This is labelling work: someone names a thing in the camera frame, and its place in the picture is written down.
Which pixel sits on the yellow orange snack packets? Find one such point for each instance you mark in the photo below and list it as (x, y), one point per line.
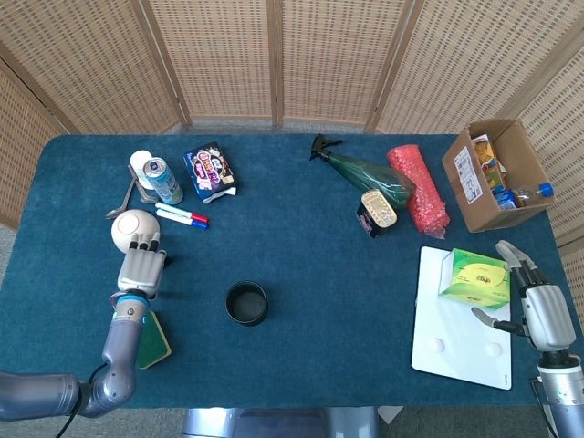
(488, 164)

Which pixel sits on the green and yellow sponge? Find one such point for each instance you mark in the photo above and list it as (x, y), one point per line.
(157, 342)

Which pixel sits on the green spray bottle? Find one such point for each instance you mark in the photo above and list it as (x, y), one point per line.
(365, 175)

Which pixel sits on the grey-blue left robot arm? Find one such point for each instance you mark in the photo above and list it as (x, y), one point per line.
(121, 360)

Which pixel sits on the red bubble wrap roll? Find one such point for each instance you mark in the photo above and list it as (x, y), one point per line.
(420, 187)

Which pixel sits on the metal fork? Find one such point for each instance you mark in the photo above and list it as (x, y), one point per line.
(146, 197)

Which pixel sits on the clear bottle with blue cap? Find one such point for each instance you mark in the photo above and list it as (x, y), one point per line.
(531, 194)

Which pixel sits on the white round magnet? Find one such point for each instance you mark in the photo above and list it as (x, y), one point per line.
(494, 349)
(438, 345)

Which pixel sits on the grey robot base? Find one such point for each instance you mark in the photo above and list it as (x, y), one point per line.
(278, 424)

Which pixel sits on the white board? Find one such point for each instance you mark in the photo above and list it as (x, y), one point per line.
(456, 351)

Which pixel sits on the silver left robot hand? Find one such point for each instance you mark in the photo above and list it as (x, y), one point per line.
(141, 269)

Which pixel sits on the white paper cup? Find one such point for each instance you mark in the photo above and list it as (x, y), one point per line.
(138, 162)

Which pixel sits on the blue felt table cover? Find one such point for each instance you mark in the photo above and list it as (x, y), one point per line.
(328, 274)

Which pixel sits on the black round cup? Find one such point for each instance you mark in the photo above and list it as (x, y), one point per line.
(246, 319)

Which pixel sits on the light blue drink can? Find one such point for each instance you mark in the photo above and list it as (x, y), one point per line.
(164, 182)

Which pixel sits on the blue snack packet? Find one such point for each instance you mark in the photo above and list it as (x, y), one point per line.
(504, 200)

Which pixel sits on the green tissue box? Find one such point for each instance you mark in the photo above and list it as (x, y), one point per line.
(476, 280)

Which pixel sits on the black tin with gold lid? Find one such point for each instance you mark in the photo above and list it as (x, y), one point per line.
(376, 212)

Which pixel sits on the wicker folding screen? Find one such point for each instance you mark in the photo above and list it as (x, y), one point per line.
(219, 55)

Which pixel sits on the white blue tube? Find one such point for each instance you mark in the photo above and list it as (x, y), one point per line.
(178, 219)

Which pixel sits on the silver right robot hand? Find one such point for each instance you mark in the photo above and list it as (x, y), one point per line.
(549, 315)

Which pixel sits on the metal spoon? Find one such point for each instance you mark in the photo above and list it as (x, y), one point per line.
(122, 203)

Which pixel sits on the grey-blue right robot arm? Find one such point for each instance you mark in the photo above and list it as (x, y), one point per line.
(563, 401)

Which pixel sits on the dark blue snack package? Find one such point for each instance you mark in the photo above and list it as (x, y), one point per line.
(210, 171)

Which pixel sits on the white marker with red cap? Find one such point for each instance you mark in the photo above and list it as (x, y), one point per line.
(178, 211)

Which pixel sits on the beige upturned bowl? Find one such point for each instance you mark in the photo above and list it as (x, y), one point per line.
(130, 223)

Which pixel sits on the brown cardboard box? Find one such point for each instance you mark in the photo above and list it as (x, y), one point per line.
(474, 201)

